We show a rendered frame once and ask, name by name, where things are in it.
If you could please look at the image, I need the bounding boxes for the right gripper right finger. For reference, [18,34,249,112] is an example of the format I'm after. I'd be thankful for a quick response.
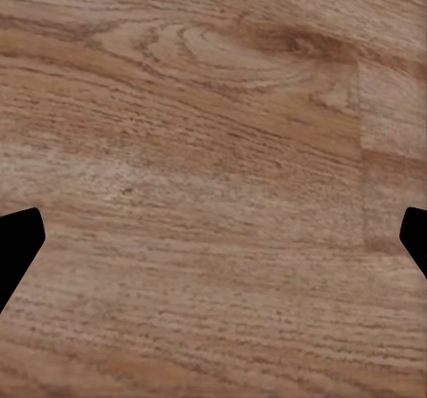
[399,207,427,277]

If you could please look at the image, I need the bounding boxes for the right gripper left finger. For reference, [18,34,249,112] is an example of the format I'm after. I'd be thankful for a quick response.
[0,207,45,312]

